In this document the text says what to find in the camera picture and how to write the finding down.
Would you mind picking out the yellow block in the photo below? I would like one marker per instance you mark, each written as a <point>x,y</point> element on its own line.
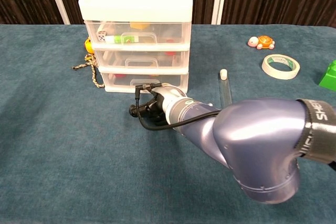
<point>139,26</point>

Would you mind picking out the orange yellow toy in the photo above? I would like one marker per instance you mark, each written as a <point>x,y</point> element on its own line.
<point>88,45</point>

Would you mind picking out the clear test tube white cap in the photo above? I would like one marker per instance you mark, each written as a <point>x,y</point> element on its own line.
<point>224,87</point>

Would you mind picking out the white dice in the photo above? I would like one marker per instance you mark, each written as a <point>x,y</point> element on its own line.
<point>102,36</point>

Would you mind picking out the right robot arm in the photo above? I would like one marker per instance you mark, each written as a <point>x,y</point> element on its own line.
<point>249,134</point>

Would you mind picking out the red bottle cap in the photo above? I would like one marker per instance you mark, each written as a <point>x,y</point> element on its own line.
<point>120,75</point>

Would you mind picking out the green white marker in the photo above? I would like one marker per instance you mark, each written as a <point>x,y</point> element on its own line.
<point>115,39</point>

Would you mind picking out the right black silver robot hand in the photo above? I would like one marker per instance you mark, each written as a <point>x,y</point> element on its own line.
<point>170,94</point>

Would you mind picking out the teal table cloth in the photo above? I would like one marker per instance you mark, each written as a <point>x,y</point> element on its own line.
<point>65,155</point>

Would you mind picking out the green building block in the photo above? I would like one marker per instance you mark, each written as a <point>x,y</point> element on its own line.
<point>329,77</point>

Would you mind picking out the small red toy piece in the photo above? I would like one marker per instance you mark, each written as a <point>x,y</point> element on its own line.
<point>170,53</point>

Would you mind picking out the pink orange turtle toy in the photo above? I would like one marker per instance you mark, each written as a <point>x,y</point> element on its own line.
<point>265,41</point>

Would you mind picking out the white tape roll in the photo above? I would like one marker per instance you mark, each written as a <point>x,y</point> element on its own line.
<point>267,69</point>

